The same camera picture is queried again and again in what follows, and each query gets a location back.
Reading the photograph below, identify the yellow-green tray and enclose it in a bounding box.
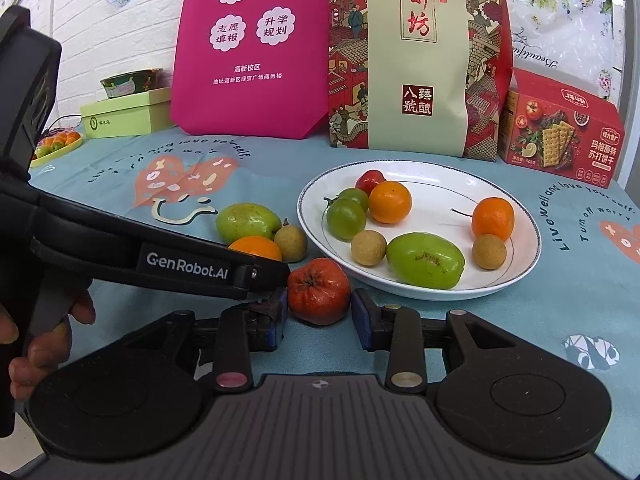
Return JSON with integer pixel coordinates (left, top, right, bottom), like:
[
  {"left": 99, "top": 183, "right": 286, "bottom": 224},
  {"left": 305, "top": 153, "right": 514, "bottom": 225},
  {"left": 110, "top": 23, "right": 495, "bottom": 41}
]
[{"left": 30, "top": 129, "right": 85, "bottom": 169}]

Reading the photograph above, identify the green mango fruit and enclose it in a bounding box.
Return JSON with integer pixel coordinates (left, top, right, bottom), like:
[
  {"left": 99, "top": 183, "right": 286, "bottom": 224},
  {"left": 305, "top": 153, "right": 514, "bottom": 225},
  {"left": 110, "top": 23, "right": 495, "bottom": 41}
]
[{"left": 215, "top": 203, "right": 283, "bottom": 244}]

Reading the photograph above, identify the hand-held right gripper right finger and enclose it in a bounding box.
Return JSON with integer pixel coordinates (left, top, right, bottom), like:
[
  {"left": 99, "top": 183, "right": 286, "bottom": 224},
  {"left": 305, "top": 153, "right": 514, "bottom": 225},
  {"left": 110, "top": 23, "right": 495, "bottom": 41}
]
[{"left": 350, "top": 287, "right": 521, "bottom": 392}]

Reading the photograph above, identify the green patterned bowl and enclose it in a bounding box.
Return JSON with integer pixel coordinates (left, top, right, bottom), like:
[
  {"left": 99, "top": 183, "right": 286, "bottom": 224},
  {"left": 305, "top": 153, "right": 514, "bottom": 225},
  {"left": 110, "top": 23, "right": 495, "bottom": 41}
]
[{"left": 99, "top": 68, "right": 165, "bottom": 99}]

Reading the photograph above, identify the small green plum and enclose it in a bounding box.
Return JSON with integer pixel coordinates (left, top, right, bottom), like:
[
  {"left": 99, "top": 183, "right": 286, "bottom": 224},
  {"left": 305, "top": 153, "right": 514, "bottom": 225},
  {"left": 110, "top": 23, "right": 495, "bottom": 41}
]
[
  {"left": 336, "top": 187, "right": 370, "bottom": 213},
  {"left": 324, "top": 197, "right": 368, "bottom": 241}
]

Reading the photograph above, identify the light green box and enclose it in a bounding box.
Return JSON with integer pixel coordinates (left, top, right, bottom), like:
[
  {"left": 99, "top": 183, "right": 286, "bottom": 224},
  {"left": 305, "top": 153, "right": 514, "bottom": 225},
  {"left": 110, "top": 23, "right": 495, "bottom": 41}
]
[{"left": 80, "top": 86, "right": 176, "bottom": 140}]

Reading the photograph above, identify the heap of tiny fruits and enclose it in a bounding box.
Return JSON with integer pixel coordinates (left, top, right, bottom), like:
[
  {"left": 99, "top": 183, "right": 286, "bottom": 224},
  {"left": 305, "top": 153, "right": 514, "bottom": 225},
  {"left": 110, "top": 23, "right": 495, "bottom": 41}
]
[{"left": 37, "top": 131, "right": 81, "bottom": 157}]

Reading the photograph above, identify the teal printed tablecloth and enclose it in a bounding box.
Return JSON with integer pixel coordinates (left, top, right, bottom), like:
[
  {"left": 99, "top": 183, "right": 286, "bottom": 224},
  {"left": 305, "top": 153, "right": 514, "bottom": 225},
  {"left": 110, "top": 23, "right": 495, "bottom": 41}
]
[{"left": 20, "top": 125, "right": 640, "bottom": 467}]

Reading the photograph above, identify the white floral plastic bag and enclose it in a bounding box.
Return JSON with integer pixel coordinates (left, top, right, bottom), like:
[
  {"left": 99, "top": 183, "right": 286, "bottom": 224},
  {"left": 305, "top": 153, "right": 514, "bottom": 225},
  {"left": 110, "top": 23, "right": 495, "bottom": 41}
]
[{"left": 495, "top": 0, "right": 624, "bottom": 107}]

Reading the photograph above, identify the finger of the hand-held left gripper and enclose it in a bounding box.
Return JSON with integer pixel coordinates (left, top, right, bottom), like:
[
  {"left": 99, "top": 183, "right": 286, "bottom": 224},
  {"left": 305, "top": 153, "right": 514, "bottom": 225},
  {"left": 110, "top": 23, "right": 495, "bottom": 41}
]
[{"left": 229, "top": 260, "right": 292, "bottom": 304}]

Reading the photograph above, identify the small red cherry tomato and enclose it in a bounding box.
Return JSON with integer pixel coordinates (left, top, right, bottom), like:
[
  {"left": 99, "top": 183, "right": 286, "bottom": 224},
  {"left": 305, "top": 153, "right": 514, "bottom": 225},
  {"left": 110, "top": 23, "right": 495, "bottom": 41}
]
[{"left": 355, "top": 170, "right": 387, "bottom": 197}]

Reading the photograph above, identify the person's left hand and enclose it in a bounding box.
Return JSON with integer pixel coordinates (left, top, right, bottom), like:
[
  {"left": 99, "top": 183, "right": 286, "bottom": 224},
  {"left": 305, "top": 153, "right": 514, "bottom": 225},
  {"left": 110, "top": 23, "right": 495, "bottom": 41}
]
[{"left": 0, "top": 284, "right": 97, "bottom": 402}]

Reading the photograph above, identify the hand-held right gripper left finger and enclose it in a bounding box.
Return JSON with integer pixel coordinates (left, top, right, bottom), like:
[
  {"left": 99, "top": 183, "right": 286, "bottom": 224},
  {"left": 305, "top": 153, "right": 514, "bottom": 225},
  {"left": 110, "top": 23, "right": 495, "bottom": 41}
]
[{"left": 117, "top": 287, "right": 290, "bottom": 395}]

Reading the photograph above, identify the red cracker box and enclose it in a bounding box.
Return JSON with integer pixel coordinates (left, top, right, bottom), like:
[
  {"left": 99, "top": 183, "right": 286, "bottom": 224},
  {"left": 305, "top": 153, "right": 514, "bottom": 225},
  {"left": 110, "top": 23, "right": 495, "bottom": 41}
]
[{"left": 497, "top": 67, "right": 626, "bottom": 190}]

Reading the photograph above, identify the pink tote bag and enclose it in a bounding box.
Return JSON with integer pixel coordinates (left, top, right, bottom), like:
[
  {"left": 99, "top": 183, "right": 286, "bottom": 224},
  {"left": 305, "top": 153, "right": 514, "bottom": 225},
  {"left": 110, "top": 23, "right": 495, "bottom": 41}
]
[{"left": 170, "top": 0, "right": 334, "bottom": 140}]

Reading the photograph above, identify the large green jujube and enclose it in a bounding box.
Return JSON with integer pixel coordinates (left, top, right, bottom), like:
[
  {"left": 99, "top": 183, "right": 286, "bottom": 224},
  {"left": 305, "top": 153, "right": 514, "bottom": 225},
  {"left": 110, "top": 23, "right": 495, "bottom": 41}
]
[{"left": 386, "top": 232, "right": 467, "bottom": 291}]

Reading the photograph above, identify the red patterned gift bag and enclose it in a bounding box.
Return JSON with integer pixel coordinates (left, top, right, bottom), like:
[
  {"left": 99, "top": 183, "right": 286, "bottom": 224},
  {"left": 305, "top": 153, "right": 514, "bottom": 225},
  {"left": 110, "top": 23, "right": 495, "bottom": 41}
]
[{"left": 327, "top": 0, "right": 515, "bottom": 163}]

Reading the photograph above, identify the large red tomato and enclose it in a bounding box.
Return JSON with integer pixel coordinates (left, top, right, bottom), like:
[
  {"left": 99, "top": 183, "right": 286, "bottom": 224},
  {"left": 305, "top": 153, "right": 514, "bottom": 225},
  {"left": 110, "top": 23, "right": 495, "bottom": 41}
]
[{"left": 286, "top": 258, "right": 353, "bottom": 326}]

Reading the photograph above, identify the brown longan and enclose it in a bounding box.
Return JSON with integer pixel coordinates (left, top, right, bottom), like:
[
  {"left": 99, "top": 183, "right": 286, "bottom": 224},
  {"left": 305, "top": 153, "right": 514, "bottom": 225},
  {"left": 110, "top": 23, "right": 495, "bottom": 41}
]
[
  {"left": 273, "top": 218, "right": 309, "bottom": 264},
  {"left": 350, "top": 230, "right": 388, "bottom": 267},
  {"left": 472, "top": 234, "right": 508, "bottom": 271}
]

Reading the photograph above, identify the orange tangerine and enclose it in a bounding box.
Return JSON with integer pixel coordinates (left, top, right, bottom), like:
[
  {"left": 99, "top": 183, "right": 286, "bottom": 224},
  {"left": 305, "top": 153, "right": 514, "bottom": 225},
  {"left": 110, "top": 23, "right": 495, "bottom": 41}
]
[
  {"left": 368, "top": 180, "right": 414, "bottom": 225},
  {"left": 451, "top": 197, "right": 516, "bottom": 242},
  {"left": 227, "top": 235, "right": 284, "bottom": 262}
]

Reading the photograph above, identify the white plate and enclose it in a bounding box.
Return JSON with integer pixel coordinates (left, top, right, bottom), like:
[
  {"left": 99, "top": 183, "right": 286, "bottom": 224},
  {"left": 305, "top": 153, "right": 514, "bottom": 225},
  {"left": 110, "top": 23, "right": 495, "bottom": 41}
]
[{"left": 296, "top": 160, "right": 543, "bottom": 301}]

